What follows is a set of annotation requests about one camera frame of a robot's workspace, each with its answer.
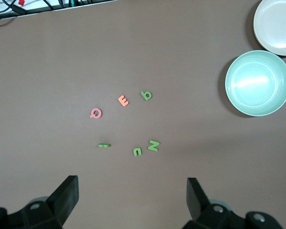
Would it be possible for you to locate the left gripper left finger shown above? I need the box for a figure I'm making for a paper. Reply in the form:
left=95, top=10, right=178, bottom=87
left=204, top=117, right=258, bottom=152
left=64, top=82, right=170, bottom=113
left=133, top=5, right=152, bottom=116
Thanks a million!
left=0, top=176, right=80, bottom=229

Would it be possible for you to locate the pink foam letter Q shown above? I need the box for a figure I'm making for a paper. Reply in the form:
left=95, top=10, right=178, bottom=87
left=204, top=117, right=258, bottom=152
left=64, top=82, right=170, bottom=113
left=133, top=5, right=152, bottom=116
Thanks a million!
left=89, top=107, right=102, bottom=119

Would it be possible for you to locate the green foam letter N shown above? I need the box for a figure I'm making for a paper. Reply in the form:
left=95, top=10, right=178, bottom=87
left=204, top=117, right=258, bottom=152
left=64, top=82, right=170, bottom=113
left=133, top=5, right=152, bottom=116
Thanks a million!
left=147, top=139, right=161, bottom=152

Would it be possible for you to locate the green plate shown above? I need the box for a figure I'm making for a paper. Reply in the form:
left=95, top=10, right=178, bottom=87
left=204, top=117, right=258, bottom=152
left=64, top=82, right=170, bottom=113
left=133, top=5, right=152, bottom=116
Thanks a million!
left=225, top=50, right=286, bottom=117

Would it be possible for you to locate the orange foam letter E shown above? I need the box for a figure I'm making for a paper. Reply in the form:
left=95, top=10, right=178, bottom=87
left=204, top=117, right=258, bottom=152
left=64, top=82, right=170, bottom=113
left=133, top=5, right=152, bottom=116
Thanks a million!
left=118, top=95, right=130, bottom=107

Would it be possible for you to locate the thin black cable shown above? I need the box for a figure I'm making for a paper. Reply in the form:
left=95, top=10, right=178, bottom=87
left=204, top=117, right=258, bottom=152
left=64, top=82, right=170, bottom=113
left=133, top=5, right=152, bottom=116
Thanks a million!
left=41, top=0, right=55, bottom=10

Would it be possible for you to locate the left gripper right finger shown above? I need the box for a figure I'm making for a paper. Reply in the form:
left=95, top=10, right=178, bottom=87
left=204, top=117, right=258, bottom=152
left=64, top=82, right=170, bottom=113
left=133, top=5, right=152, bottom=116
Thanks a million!
left=182, top=177, right=283, bottom=229

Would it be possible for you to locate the thick black cable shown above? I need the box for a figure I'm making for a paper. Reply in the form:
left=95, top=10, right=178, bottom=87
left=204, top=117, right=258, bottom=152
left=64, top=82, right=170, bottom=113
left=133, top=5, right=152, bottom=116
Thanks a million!
left=2, top=0, right=31, bottom=15

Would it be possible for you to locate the beige plate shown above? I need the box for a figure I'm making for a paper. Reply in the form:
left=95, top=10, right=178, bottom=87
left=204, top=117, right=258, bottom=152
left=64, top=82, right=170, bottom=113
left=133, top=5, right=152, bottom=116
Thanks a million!
left=253, top=0, right=286, bottom=57

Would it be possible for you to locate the green foam letter b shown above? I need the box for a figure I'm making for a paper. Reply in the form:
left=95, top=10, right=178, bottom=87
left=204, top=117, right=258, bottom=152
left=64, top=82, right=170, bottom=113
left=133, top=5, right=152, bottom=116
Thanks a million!
left=140, top=91, right=153, bottom=102

